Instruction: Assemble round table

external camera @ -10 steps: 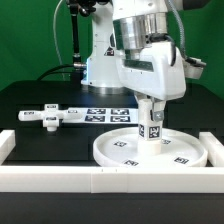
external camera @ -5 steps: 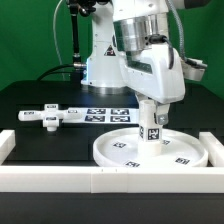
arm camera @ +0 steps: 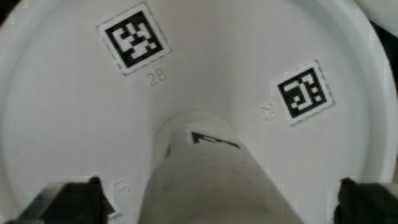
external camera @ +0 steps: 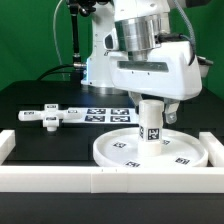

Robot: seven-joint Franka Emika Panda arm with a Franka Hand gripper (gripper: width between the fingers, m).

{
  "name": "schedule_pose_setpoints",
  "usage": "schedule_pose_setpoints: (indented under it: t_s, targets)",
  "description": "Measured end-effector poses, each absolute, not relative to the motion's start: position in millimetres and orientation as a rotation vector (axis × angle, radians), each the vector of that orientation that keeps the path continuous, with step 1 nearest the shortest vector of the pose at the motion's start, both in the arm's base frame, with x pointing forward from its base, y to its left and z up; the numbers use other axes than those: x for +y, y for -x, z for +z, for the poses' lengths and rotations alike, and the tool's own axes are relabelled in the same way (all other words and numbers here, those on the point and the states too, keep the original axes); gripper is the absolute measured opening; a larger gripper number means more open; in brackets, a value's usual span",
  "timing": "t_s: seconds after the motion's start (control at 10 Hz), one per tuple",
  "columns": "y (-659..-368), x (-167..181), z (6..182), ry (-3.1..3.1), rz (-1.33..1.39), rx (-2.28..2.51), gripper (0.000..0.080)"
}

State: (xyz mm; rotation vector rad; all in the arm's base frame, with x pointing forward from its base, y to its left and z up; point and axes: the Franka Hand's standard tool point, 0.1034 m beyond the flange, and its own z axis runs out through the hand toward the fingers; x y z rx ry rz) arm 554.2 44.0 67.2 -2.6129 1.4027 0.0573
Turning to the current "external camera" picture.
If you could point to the white left fence block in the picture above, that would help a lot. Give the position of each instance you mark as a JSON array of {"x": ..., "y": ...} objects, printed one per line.
[{"x": 7, "y": 143}]

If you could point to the white fiducial marker sheet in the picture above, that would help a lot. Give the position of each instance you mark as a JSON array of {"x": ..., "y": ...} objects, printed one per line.
[{"x": 106, "y": 116}]

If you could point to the white round table top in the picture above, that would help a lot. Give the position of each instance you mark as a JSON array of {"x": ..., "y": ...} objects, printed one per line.
[{"x": 119, "y": 148}]

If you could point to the white fence block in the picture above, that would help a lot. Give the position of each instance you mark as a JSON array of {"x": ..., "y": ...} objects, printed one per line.
[
  {"x": 7, "y": 143},
  {"x": 214, "y": 147}
]

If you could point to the black camera pole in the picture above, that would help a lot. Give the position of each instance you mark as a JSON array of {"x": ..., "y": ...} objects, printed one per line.
[{"x": 84, "y": 8}]

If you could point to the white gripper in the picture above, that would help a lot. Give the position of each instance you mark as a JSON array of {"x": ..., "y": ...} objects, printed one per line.
[{"x": 167, "y": 73}]

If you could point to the white cross-shaped table base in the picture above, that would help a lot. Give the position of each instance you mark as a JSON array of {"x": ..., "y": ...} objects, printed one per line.
[{"x": 50, "y": 116}]

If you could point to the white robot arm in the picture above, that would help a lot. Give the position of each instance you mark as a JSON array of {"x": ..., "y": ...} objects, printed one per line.
[{"x": 146, "y": 47}]

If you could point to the white right fence block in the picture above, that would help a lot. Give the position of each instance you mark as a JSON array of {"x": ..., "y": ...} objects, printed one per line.
[{"x": 214, "y": 147}]

